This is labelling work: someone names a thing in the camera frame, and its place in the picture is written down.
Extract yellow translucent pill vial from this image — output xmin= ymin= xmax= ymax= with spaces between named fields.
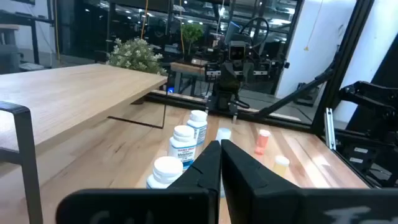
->
xmin=272 ymin=154 xmax=290 ymax=178

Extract white labelled medicine bottle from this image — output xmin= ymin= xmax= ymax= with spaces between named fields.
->
xmin=146 ymin=156 xmax=184 ymax=190
xmin=168 ymin=124 xmax=198 ymax=170
xmin=186 ymin=110 xmax=208 ymax=147

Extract white hanging cable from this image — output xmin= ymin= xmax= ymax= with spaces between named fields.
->
xmin=216 ymin=0 xmax=225 ymax=35

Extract small leafy green plant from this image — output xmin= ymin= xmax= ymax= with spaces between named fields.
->
xmin=180 ymin=23 xmax=205 ymax=62

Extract black aluminium rig frame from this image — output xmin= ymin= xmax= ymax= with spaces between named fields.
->
xmin=146 ymin=0 xmax=376 ymax=135

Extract wooden shelf black metal legs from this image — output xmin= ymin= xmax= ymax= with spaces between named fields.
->
xmin=0 ymin=63 xmax=169 ymax=224

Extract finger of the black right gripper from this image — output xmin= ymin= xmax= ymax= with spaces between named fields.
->
xmin=222 ymin=67 xmax=236 ymax=91
xmin=235 ymin=67 xmax=249 ymax=91

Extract bushy potted plant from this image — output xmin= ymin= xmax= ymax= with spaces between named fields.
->
xmin=105 ymin=37 xmax=169 ymax=77

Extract white translucent pill vial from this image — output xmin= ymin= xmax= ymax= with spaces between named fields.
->
xmin=215 ymin=127 xmax=233 ymax=146

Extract wooden background table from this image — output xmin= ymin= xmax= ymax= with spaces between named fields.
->
xmin=170 ymin=61 xmax=218 ymax=97

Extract pink translucent pill vial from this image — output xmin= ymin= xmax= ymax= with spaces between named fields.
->
xmin=254 ymin=129 xmax=272 ymax=156

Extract tilted grey screen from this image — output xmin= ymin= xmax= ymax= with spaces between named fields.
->
xmin=224 ymin=21 xmax=241 ymax=44

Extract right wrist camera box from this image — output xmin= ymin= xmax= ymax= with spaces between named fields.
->
xmin=229 ymin=42 xmax=246 ymax=62

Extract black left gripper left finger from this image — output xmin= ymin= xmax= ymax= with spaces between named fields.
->
xmin=55 ymin=140 xmax=222 ymax=224

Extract yellow hanging cord with cone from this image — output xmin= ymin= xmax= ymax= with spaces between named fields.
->
xmin=303 ymin=0 xmax=325 ymax=52

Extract black background desk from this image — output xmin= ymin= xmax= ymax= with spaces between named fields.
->
xmin=0 ymin=9 xmax=55 ymax=65

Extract silver metal bracket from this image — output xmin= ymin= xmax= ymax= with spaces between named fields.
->
xmin=324 ymin=107 xmax=337 ymax=151

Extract black looped cable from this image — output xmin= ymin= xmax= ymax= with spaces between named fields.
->
xmin=238 ymin=17 xmax=270 ymax=49

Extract yellow hanging cable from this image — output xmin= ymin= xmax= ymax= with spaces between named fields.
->
xmin=177 ymin=0 xmax=186 ymax=57
xmin=139 ymin=0 xmax=149 ymax=40

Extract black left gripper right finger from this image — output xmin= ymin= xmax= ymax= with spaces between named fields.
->
xmin=221 ymin=139 xmax=398 ymax=224

